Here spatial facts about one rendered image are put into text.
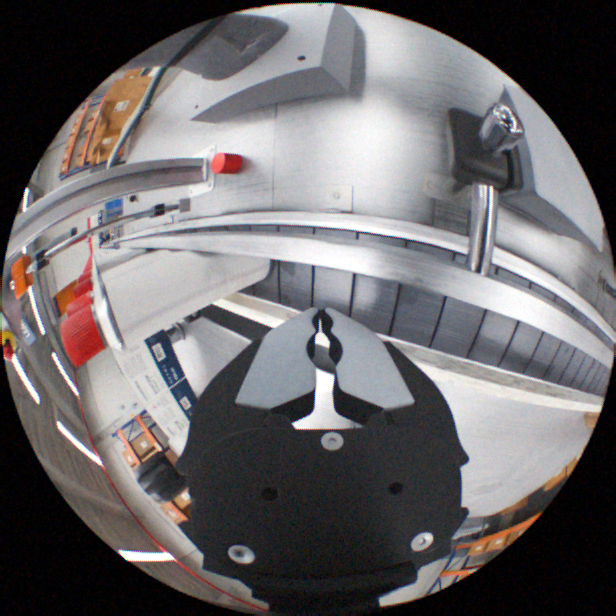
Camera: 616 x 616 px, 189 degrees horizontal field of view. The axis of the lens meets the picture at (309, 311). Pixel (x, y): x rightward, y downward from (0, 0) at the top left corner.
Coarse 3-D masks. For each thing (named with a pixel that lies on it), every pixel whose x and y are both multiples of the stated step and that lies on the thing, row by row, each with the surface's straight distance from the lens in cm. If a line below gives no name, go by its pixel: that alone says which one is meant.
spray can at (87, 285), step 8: (144, 248) 32; (152, 248) 31; (160, 248) 31; (120, 256) 31; (128, 256) 30; (136, 256) 30; (104, 264) 31; (112, 264) 30; (120, 264) 30; (96, 272) 30; (104, 272) 29; (88, 280) 31; (80, 288) 30; (88, 288) 30
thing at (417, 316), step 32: (448, 256) 16; (256, 288) 24; (288, 288) 21; (320, 288) 19; (352, 288) 18; (384, 288) 17; (416, 288) 17; (544, 288) 21; (384, 320) 18; (416, 320) 18; (448, 320) 18; (480, 320) 18; (512, 320) 19; (448, 352) 19; (480, 352) 20; (512, 352) 21; (544, 352) 24; (576, 352) 28; (576, 384) 33; (608, 384) 49
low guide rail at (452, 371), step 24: (240, 312) 22; (264, 312) 20; (288, 312) 20; (432, 360) 16; (456, 360) 18; (456, 384) 17; (480, 384) 17; (504, 384) 19; (528, 384) 21; (576, 408) 31; (600, 408) 43
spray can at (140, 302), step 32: (192, 256) 17; (224, 256) 18; (128, 288) 15; (160, 288) 15; (192, 288) 16; (224, 288) 18; (96, 320) 15; (128, 320) 14; (160, 320) 15; (96, 352) 16
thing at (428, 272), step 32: (256, 256) 11; (288, 256) 10; (320, 256) 9; (352, 256) 8; (384, 256) 8; (416, 256) 8; (448, 288) 8; (480, 288) 8; (512, 288) 9; (544, 320) 10; (576, 320) 13; (608, 352) 19
